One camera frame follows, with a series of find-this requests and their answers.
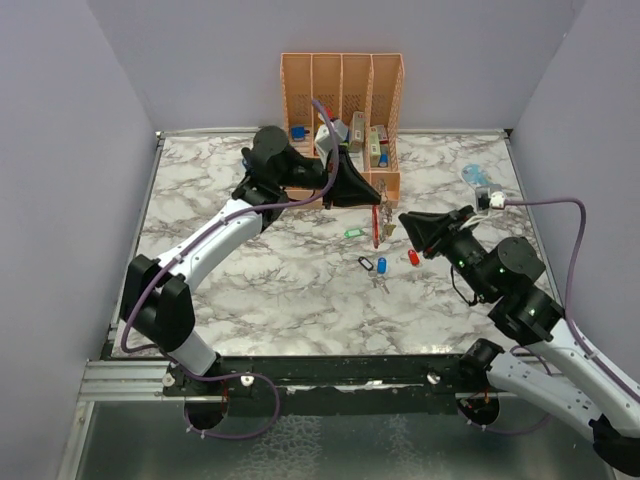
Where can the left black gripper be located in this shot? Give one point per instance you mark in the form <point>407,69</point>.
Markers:
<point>350,187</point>

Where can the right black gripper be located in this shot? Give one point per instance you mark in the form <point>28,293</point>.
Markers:
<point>433,231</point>

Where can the red key tag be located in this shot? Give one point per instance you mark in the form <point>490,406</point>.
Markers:
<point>413,257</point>

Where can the red handled key organizer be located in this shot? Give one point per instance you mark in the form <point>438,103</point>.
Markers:
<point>383,225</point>

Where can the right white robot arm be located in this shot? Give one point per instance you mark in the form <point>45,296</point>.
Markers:
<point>594,397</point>

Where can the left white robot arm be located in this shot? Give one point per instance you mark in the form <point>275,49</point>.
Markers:
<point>157,295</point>

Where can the silver keys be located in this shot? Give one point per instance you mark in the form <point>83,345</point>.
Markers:
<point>378,281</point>

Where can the green key tag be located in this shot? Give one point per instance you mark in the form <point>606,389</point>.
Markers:
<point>353,233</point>

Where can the green white box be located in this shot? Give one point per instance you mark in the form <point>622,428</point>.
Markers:
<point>357,130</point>

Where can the blue key tag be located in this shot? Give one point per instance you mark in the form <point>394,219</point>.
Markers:
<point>381,266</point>

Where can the white red box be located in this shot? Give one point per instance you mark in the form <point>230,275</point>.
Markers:
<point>378,144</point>

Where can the blue white blister pack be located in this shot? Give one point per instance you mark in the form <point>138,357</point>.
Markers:
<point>475,176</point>

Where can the black key tag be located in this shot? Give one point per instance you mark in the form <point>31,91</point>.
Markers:
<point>365,263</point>

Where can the blue stamp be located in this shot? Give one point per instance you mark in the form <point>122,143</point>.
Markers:
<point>299,133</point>

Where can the peach plastic desk organizer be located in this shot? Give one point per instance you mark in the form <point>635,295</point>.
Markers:
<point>346,83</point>

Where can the blue stapler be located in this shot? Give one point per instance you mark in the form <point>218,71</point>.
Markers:
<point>246,159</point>

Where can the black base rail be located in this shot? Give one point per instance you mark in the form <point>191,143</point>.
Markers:
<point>331,385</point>

